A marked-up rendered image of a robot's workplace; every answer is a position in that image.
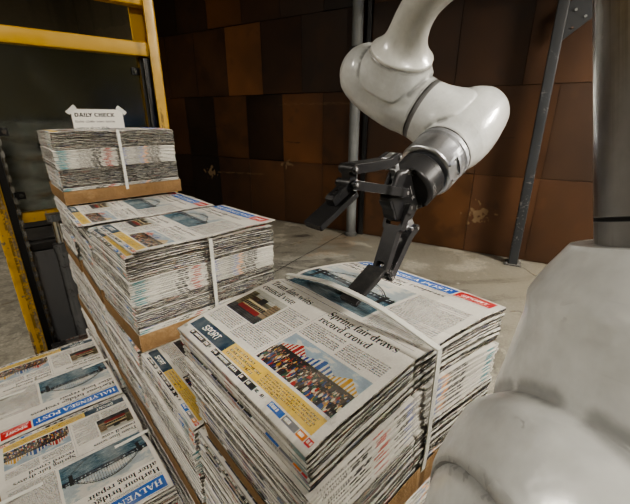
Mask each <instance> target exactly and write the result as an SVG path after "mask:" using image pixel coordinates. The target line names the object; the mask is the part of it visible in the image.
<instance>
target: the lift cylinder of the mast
mask: <svg viewBox="0 0 630 504"><path fill-rule="evenodd" d="M59 213H60V212H52V213H45V218H46V221H47V222H51V224H52V228H53V232H54V236H55V240H56V242H55V243H53V244H52V245H53V249H54V252H55V253H56V256H57V260H58V264H59V268H60V272H61V276H62V280H63V284H64V288H65V292H66V295H67V299H68V303H69V307H70V311H71V315H72V319H73V323H74V327H75V331H76V335H77V336H78V335H81V334H84V333H86V329H87V328H88V327H87V324H86V320H85V318H84V315H83V313H82V310H81V308H82V307H81V305H80V302H79V299H78V296H77V295H78V293H79V292H78V287H77V284H76V283H75V281H74V280H73V277H72V272H71V269H70V264H69V263H70V260H69V258H68V254H69V253H68V252H67V250H66V246H65V243H64V238H63V233H62V230H61V227H60V221H61V218H60V214H59Z"/></svg>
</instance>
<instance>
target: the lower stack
mask: <svg viewBox="0 0 630 504"><path fill-rule="evenodd" d="M106 360H108V358H106V359H104V356H103V354H102V352H101V350H100V349H99V347H98V345H97V343H96V341H95V339H94V338H93V337H90V338H87V339H83V340H80V341H77V342H73V343H70V344H67V345H64V346H61V347H58V348H55V349H52V350H49V351H46V352H43V353H40V354H37V355H34V356H31V357H28V358H25V359H22V360H19V361H16V362H13V363H10V364H7V365H4V366H2V367H0V498H1V502H0V504H181V503H180V501H179V500H178V496H177V494H178V493H177V491H176V490H177V489H176V485H175V483H174V481H173V480H172V478H171V476H170V474H169V472H168V470H167V468H166V466H165V465H164V463H163V461H162V459H161V457H160V455H159V454H158V452H157V450H156V448H155V447H154V445H153V443H152V442H151V438H150V433H149V430H148V429H146V430H144V428H143V425H142V423H141V421H140V419H139V417H138V416H137V414H136V412H135V410H134V408H133V407H132V405H131V403H130V401H129V400H128V398H127V396H126V395H125V394H124V393H123V391H122V389H121V387H120V385H119V384H118V382H117V380H116V378H115V376H114V374H113V372H112V371H111V369H110V364H109V360H108V364H109V366H108V365H107V363H106ZM147 432H148V435H149V438H148V437H147V435H146V433H147Z"/></svg>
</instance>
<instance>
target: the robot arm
mask: <svg viewBox="0 0 630 504"><path fill-rule="evenodd" d="M452 1H453V0H402V1H401V3H400V5H399V7H398V9H397V11H396V13H395V15H394V17H393V19H392V22H391V24H390V26H389V28H388V30H387V31H386V33H385V34H384V35H382V36H380V37H378V38H376V39H375V40H374V41H373V42H367V43H363V44H360V45H357V46H355V47H354V48H352V49H351V50H350V51H349V52H348V54H347V55H346V56H345V58H344V60H343V62H342V64H341V68H340V84H341V88H342V90H343V92H344V93H345V95H346V96H347V98H348V99H349V100H350V101H351V102H352V103H353V104H354V105H355V106H356V107H357V108H358V109H359V110H360V111H362V112H363V113H364V114H366V115H367V116H368V117H370V118H371V119H373V120H374V121H376V122H377V123H379V124H380V125H382V126H384V127H386V128H387V129H389V130H392V131H395V132H397V133H399V134H401V135H403V136H405V137H406V138H408V139H409V140H410V141H412V142H413V143H412V144H411V145H410V146H409V147H407V148H406V149H405V151H404V152H403V154H402V153H395V152H385V153H383V154H382V155H381V156H379V157H378V158H372V159H365V160H358V161H351V162H345V163H340V164H339V166H338V170H339V172H340V173H341V174H342V178H340V177H338V178H337V179H336V181H335V185H336V187H335V188H334V189H333V190H332V191H331V192H330V193H328V194H327V196H326V197H325V200H326V202H325V203H323V204H322V205H321V206H320V207H319V208H318V209H317V210H316V211H315V212H313V213H312V214H311V215H310V216H309V217H308V218H307V219H306V220H305V221H304V223H305V225H306V226H307V227H310V228H313V229H316V230H319V231H323V230H324V229H325V228H326V227H327V226H328V225H329V224H331V223H332V222H333V221H334V220H335V219H336V218H337V217H338V216H339V215H340V214H341V213H342V212H343V211H344V210H345V209H346V208H347V207H348V206H349V205H351V204H352V203H353V202H354V201H355V200H356V199H357V198H358V197H359V195H358V192H357V191H353V190H358V191H365V192H373V193H380V200H379V203H380V205H381V207H382V211H383V216H384V220H383V224H382V226H383V228H384V230H383V233H382V236H381V240H380V243H379V246H378V250H377V253H376V256H375V260H374V263H373V265H370V264H368V265H367V266H366V267H365V269H364V270H363V271H362V272H361V273H360V274H359V275H358V277H357V278H356V279H355V280H354V281H353V282H352V283H351V284H350V286H349V287H348V288H349V289H351V290H353V291H355V292H357V293H359V294H361V295H363V296H365V297H366V296H367V294H368V293H369V292H370V291H371V290H372V289H373V288H374V287H375V286H376V285H377V284H378V282H379V281H380V280H381V279H382V278H383V279H385V280H388V281H390V282H392V281H393V280H394V278H395V276H396V274H397V272H398V270H399V267H400V265H401V263H402V261H403V259H404V256H405V254H406V252H407V250H408V248H409V246H410V243H411V241H412V239H413V238H414V236H415V235H416V234H417V232H418V231H419V229H420V226H419V225H418V224H414V222H413V219H412V218H413V216H414V214H415V212H416V210H418V209H419V208H422V207H424V206H426V205H428V204H429V203H430V202H431V201H432V200H433V199H434V198H435V197H436V196H437V195H439V194H442V193H444V192H446V191H447V190H448V189H449V188H450V187H451V186H452V185H453V184H454V183H455V182H456V181H457V179H458V178H459V177H461V176H462V175H463V174H464V173H465V171H466V170H467V169H469V168H471V167H473V166H475V165H476V164H477V163H478V162H479V161H481V160H482V159H483V158H484V157H485V156H486V155H487V154H488V153H489V151H490V150H491V149H492V148H493V146H494V145H495V143H496V142H497V140H498V139H499V137H500V135H501V133H502V131H503V129H504V127H505V126H506V123H507V121H508V118H509V114H510V106H509V102H508V99H507V97H506V96H505V94H504V93H503V92H502V91H501V90H499V89H498V88H495V87H492V86H472V87H469V88H467V87H459V86H454V85H450V84H447V83H444V82H442V81H440V80H438V79H437V78H435V77H433V73H434V71H433V67H432V63H433V60H434V56H433V53H432V51H431V50H430V49H429V47H428V36H429V32H430V29H431V26H432V24H433V22H434V20H435V19H436V17H437V16H438V14H439V13H440V12H441V11H442V10H443V9H444V8H445V7H446V6H447V5H448V4H449V3H451V2H452ZM384 169H385V170H390V171H389V172H388V174H387V177H386V180H385V182H384V185H383V184H377V183H371V182H365V181H359V180H357V177H356V175H357V174H362V173H368V172H373V171H379V170H384ZM391 221H395V222H399V221H400V224H399V225H398V226H396V225H392V224H390V222H391ZM380 265H381V266H380ZM424 504H630V0H593V239H591V240H582V241H575V242H571V243H569V244H568V245H567V246H566V247H565V248H564V249H563V250H562V251H561V252H560V253H559V254H558V255H557V256H556V257H555V258H554V259H553V260H551V261H550V262H549V263H548V264H547V265H546V267H545V268H544V269H543V270H542V271H541V272H540V273H539V274H538V275H537V277H536V278H535V279H534V280H533V282H532V283H531V284H530V285H529V287H528V288H527V293H526V300H525V306H524V310H523V313H522V315H521V318H520V321H519V323H518V326H517V328H516V331H515V334H514V336H513V339H512V341H511V344H510V347H509V349H508V352H507V354H506V357H505V359H504V362H503V364H502V366H501V369H500V371H499V374H498V376H497V378H496V381H495V386H494V391H493V394H489V395H485V396H482V397H478V398H476V399H474V400H473V401H471V402H470V403H468V404H467V406H466V407H465V408H464V410H463V411H462V412H461V414H460V415H459V416H458V418H457V419H456V421H455V422H454V424H453V425H452V427H451V428H450V430H449V431H448V433H447V435H446V437H445V439H444V441H443V443H442V444H441V446H440V448H439V450H438V452H437V454H436V456H435V458H434V461H433V465H432V470H431V476H430V486H429V489H428V492H427V495H426V499H425V503H424Z"/></svg>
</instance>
